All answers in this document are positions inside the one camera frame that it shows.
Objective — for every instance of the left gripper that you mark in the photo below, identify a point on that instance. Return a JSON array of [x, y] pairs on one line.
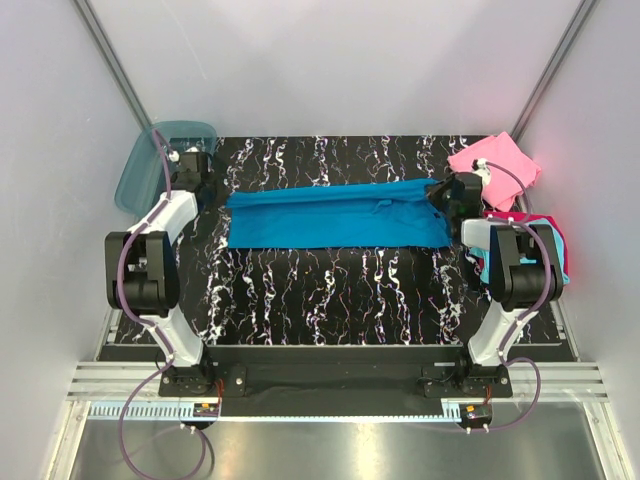
[[217, 202]]

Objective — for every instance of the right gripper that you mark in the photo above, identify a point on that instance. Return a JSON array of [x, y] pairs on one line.
[[436, 192]]

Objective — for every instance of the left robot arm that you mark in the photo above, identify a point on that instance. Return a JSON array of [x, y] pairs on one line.
[[142, 277]]

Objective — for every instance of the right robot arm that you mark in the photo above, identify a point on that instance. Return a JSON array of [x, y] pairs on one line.
[[524, 275]]

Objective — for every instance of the teal plastic bin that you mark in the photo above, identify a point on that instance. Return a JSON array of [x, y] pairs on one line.
[[143, 180]]

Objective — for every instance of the magenta folded t-shirt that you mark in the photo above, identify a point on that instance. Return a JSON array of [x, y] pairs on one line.
[[524, 217]]

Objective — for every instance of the light blue folded t-shirt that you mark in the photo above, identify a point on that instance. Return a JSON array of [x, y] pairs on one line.
[[482, 257]]

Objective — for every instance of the pink folded t-shirt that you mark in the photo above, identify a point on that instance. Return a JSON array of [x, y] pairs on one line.
[[500, 150]]

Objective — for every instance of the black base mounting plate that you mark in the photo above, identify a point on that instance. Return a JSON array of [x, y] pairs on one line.
[[436, 363]]

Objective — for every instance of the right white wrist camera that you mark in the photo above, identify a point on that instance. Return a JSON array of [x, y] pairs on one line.
[[480, 167]]

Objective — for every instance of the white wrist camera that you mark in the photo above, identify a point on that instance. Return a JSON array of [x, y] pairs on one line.
[[480, 167], [175, 156]]

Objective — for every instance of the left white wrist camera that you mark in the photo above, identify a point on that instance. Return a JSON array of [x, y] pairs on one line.
[[175, 156]]

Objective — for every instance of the right corner frame post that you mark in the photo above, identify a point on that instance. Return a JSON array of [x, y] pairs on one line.
[[559, 55]]

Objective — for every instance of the corner frame post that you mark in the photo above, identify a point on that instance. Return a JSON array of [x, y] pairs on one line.
[[559, 55], [110, 58]]

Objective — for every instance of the left corner frame post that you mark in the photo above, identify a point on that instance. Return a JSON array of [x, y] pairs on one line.
[[110, 58]]

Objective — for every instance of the slotted cable duct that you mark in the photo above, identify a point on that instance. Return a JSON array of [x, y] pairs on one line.
[[191, 411]]

